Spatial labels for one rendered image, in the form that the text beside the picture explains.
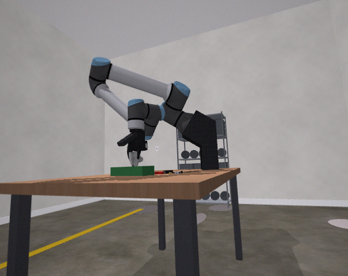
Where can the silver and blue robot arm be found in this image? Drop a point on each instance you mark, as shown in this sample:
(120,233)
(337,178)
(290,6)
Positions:
(138,114)

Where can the green three-compartment bin rack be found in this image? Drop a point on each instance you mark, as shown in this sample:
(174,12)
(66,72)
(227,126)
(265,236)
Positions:
(132,171)

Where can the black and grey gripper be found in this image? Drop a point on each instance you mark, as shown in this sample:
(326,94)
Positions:
(137,144)

